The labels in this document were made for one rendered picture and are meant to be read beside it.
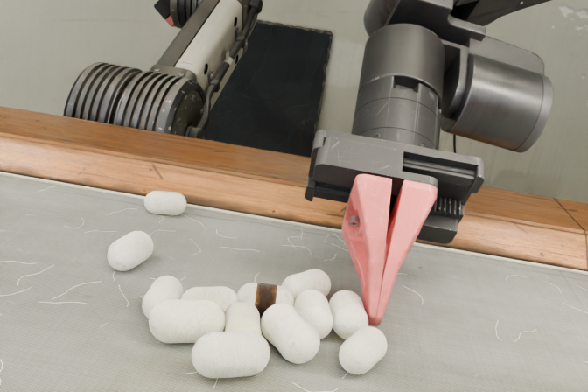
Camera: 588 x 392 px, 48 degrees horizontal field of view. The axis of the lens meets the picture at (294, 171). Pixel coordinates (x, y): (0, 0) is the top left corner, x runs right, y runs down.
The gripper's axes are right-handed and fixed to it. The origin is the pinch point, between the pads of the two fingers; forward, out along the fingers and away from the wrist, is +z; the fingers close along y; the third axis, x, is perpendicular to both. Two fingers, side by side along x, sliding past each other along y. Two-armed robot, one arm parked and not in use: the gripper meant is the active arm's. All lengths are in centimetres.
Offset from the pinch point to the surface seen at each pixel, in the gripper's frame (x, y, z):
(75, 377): -4.1, -13.6, 7.7
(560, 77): 138, 74, -155
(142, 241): 2.1, -14.3, -2.3
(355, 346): -3.0, -1.2, 3.4
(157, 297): -1.9, -11.6, 2.5
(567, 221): 11.9, 16.5, -15.5
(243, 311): -2.2, -7.0, 2.4
